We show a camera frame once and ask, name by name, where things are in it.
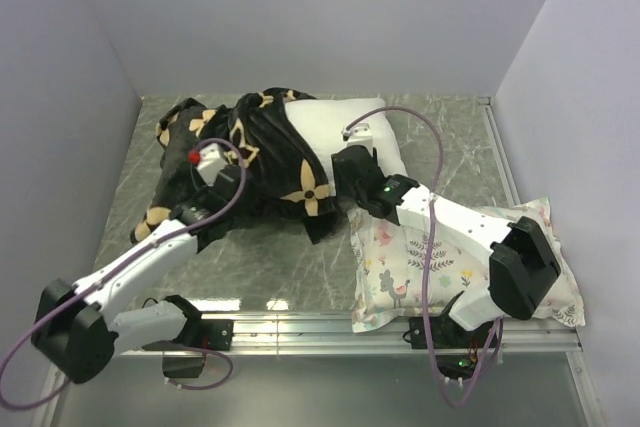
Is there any black floral plush pillowcase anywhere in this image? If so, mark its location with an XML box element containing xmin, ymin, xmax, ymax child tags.
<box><xmin>129</xmin><ymin>87</ymin><xmax>340</xmax><ymax>244</ymax></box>

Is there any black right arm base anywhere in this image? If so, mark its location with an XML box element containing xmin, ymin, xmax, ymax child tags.
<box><xmin>402</xmin><ymin>292</ymin><xmax>503</xmax><ymax>381</ymax></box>

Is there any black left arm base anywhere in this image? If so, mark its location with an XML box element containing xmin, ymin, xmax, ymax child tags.
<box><xmin>142</xmin><ymin>319</ymin><xmax>234</xmax><ymax>385</ymax></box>

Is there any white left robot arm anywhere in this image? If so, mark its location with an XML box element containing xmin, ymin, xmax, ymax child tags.
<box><xmin>31</xmin><ymin>165</ymin><xmax>252</xmax><ymax>384</ymax></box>

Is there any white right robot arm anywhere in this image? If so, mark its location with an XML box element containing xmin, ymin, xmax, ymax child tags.
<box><xmin>331</xmin><ymin>145</ymin><xmax>561</xmax><ymax>347</ymax></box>

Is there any white animal print pillow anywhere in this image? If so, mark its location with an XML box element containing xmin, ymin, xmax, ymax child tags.
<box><xmin>349</xmin><ymin>197</ymin><xmax>586</xmax><ymax>333</ymax></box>

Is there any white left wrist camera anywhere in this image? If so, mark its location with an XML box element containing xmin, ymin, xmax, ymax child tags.
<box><xmin>188</xmin><ymin>143</ymin><xmax>228</xmax><ymax>187</ymax></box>

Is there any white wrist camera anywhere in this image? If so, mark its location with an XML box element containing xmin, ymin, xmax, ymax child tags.
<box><xmin>342</xmin><ymin>122</ymin><xmax>374</xmax><ymax>154</ymax></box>
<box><xmin>188</xmin><ymin>143</ymin><xmax>228</xmax><ymax>187</ymax></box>

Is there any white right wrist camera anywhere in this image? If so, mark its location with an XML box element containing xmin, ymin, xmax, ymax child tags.
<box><xmin>342</xmin><ymin>122</ymin><xmax>374</xmax><ymax>154</ymax></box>

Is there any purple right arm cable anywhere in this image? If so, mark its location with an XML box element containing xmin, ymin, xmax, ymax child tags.
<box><xmin>344</xmin><ymin>106</ymin><xmax>505</xmax><ymax>408</ymax></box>

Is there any aluminium side rail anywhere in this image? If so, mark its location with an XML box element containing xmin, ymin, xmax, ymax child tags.
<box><xmin>478</xmin><ymin>97</ymin><xmax>520</xmax><ymax>207</ymax></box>

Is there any aluminium mounting rail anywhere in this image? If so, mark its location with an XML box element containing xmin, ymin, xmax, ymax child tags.
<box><xmin>115</xmin><ymin>311</ymin><xmax>582</xmax><ymax>355</ymax></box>

